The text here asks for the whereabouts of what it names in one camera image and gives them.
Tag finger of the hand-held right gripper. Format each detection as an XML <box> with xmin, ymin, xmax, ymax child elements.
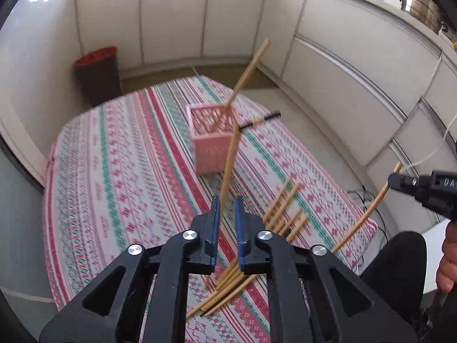
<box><xmin>388</xmin><ymin>173</ymin><xmax>420</xmax><ymax>196</ymax></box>

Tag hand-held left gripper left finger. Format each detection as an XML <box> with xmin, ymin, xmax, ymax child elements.
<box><xmin>39</xmin><ymin>196</ymin><xmax>220</xmax><ymax>343</ymax></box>

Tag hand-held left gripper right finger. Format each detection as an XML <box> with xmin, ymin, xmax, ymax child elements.
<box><xmin>234</xmin><ymin>196</ymin><xmax>418</xmax><ymax>343</ymax></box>

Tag bamboo chopstick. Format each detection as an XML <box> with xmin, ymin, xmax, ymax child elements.
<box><xmin>217</xmin><ymin>129</ymin><xmax>242</xmax><ymax>210</ymax></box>
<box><xmin>213</xmin><ymin>39</ymin><xmax>272</xmax><ymax>131</ymax></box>
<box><xmin>330</xmin><ymin>162</ymin><xmax>403</xmax><ymax>254</ymax></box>

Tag bunch of bamboo chopsticks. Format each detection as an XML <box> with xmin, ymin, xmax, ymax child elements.
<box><xmin>186</xmin><ymin>182</ymin><xmax>309</xmax><ymax>318</ymax></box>

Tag pink lattice utensil holder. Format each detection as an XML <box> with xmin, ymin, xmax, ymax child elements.
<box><xmin>188</xmin><ymin>103</ymin><xmax>240</xmax><ymax>176</ymax></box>

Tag black chopstick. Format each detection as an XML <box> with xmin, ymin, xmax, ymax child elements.
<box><xmin>240</xmin><ymin>112</ymin><xmax>282</xmax><ymax>129</ymax></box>

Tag person's right hand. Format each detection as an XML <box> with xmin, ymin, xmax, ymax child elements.
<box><xmin>436</xmin><ymin>222</ymin><xmax>457</xmax><ymax>292</ymax></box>

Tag person's leg in black pants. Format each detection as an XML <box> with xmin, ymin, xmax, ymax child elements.
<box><xmin>359</xmin><ymin>232</ymin><xmax>429</xmax><ymax>326</ymax></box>

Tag patterned striped tablecloth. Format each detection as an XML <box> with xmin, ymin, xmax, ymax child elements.
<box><xmin>42</xmin><ymin>75</ymin><xmax>378</xmax><ymax>343</ymax></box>

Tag steel cooking pot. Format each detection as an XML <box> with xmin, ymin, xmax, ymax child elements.
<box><xmin>396</xmin><ymin>0</ymin><xmax>448</xmax><ymax>34</ymax></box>

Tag brown trash bin red rim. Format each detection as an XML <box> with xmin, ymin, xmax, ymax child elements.
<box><xmin>74</xmin><ymin>46</ymin><xmax>122</xmax><ymax>108</ymax></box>

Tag white kitchen cabinet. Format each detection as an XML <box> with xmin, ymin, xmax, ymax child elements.
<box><xmin>73</xmin><ymin>0</ymin><xmax>457</xmax><ymax>222</ymax></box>

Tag black cables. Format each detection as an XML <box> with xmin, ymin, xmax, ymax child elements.
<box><xmin>346</xmin><ymin>185</ymin><xmax>391</xmax><ymax>247</ymax></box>

